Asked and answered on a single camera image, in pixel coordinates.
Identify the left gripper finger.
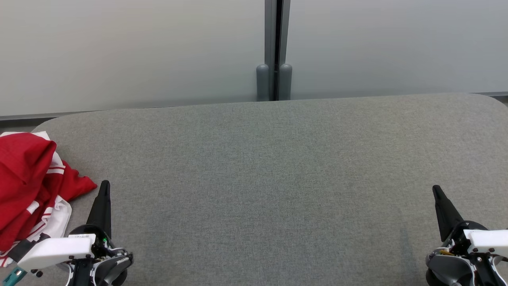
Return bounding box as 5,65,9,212
86,180,112,239

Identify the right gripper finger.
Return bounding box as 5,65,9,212
432,184,465,243

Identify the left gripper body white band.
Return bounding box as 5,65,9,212
17,224,112,272

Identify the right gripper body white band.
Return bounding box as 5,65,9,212
448,220,508,257

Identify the grey cylindrical partition foot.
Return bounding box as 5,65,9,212
279,63,293,101
256,64,271,102

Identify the grey metal partition post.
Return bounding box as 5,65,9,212
264,0,291,102

